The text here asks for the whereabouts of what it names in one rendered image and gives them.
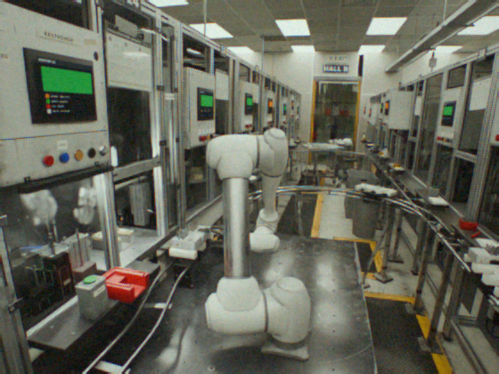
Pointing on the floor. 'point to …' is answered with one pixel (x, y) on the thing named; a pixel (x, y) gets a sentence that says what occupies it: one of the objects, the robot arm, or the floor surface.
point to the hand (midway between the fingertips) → (203, 234)
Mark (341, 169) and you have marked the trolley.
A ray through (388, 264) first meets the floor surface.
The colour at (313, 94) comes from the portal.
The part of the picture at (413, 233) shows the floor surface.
